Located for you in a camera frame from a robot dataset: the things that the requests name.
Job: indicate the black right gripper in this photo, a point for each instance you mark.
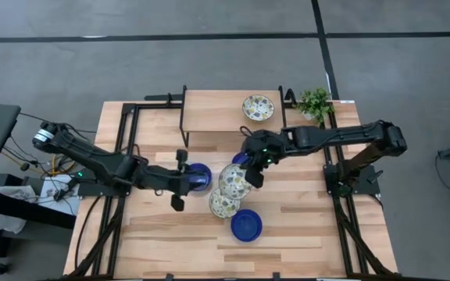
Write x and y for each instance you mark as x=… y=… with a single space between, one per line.
x=260 y=146

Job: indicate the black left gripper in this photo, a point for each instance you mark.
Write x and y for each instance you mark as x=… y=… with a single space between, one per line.
x=178 y=181

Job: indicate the blue plastic mini bowl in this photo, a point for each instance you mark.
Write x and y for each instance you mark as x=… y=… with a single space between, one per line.
x=238 y=159
x=203 y=169
x=246 y=226

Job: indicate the yellow leaf-patterned mini bowl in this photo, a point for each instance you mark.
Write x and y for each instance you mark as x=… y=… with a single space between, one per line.
x=221 y=207
x=258 y=107
x=233 y=183

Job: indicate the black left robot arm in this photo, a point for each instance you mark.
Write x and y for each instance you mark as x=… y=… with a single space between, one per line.
x=92 y=160

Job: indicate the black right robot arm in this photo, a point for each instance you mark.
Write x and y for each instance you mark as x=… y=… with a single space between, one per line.
x=326 y=136

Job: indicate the green potted plant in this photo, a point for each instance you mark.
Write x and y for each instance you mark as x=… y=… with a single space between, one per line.
x=315 y=103

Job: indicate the white printed paper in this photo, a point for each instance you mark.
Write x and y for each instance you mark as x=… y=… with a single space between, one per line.
x=49 y=191

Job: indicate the black bench beam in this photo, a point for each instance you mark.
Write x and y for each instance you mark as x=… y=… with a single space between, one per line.
x=53 y=218

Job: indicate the white crumpled cloth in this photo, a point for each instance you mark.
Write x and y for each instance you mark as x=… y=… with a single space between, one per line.
x=14 y=193

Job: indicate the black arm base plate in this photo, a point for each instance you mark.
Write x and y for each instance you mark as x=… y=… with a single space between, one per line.
x=88 y=190
x=365 y=185

